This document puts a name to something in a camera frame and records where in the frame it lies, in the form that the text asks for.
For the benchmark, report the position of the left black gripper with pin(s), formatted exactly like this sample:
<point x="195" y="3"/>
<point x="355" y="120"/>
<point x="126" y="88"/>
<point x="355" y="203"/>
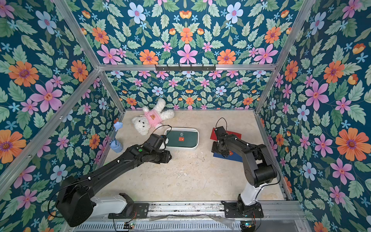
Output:
<point x="166" y="156"/>

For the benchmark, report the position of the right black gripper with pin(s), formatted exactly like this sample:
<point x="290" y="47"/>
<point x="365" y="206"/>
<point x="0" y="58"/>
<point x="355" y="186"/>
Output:
<point x="220" y="144"/>

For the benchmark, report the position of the red envelope gold sticker back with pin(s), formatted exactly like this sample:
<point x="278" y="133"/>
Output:
<point x="214" y="137"/>

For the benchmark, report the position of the navy blue envelope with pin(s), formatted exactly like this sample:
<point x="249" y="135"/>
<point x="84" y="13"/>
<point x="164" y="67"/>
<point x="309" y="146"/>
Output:
<point x="232" y="156"/>

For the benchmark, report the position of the dark green envelope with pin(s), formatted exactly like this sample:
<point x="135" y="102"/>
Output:
<point x="182" y="139"/>

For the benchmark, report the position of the white plastic storage box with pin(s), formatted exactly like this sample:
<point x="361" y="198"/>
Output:
<point x="181" y="129"/>

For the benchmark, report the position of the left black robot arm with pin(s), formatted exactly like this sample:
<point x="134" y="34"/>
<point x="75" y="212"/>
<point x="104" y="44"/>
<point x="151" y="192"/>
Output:
<point x="76" y="200"/>

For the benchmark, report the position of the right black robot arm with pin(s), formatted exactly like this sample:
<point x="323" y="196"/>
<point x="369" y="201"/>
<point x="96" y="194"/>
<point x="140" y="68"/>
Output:
<point x="258" y="168"/>

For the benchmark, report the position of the white teddy bear pink shirt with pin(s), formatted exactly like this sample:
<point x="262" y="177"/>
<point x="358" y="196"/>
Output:
<point x="152" y="118"/>

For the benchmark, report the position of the small green circuit board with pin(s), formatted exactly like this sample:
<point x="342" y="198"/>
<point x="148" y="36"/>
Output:
<point x="247" y="226"/>

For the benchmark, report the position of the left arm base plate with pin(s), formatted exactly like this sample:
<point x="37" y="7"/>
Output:
<point x="136" y="210"/>

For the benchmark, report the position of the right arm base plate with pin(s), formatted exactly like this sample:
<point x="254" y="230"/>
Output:
<point x="239" y="210"/>

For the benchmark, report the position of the aluminium front rail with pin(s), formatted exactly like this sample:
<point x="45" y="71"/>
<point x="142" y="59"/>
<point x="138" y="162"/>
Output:
<point x="273" y="210"/>

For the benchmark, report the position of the black hook rail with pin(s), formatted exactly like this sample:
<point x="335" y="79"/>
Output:
<point x="180" y="68"/>

